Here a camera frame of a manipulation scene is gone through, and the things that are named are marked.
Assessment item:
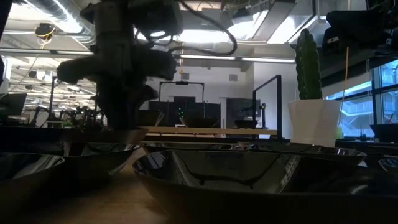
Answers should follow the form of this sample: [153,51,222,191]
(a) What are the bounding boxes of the small black square plate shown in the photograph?
[369,123,398,144]

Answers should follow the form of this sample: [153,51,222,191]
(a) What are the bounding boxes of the silver ribbed ventilation duct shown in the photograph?
[12,0,94,35]

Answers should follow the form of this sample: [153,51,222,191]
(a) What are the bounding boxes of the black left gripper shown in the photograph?
[57,34,177,130]

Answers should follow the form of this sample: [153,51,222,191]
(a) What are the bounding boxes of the black bowls rack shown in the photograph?
[233,119,259,129]

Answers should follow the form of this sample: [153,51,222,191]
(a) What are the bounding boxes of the large glass window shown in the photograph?
[322,58,398,139]

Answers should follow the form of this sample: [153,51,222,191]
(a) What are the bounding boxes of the black partition panel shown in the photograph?
[148,95,222,128]

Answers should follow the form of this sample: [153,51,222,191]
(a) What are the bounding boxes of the dark cabinet panel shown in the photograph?
[226,98,262,128]

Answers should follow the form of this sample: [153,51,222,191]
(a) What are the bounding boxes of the green cactus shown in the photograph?
[294,27,323,100]

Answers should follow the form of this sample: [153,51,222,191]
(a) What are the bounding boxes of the black background robot station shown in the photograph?
[29,104,105,130]

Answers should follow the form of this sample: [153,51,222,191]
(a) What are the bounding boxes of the wooden shelf with black frame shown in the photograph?
[136,73,284,141]

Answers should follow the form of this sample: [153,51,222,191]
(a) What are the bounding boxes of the white hexagonal plant pot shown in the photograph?
[287,98,342,149]

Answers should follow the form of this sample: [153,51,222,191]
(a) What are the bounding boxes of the black robot cell frame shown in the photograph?
[159,80,205,125]
[49,75,62,127]

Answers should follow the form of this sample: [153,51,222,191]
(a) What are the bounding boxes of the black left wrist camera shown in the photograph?
[136,0,185,35]

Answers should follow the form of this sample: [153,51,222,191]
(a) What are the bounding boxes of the large rectangular air duct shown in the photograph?
[223,0,327,47]

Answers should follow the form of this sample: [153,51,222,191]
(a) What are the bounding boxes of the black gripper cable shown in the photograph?
[133,0,239,57]

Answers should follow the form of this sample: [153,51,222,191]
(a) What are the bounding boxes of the black camera stand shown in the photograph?
[259,102,267,129]

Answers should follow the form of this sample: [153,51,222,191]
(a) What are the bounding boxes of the grey ceiling box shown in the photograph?
[201,8,231,27]

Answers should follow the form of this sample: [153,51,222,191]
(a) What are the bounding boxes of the bright ceiling light panel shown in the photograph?
[178,27,231,44]

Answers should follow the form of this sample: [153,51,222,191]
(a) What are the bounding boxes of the dark computer monitor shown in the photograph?
[0,93,28,118]

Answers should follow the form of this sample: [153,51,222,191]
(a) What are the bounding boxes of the long ceiling light strip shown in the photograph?
[180,54,236,61]
[241,57,296,64]

